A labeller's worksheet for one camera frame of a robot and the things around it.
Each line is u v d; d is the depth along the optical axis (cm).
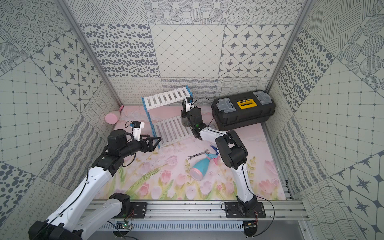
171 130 104
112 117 104
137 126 66
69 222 39
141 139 67
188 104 80
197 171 78
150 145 67
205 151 95
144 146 66
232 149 56
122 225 70
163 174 86
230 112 93
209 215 74
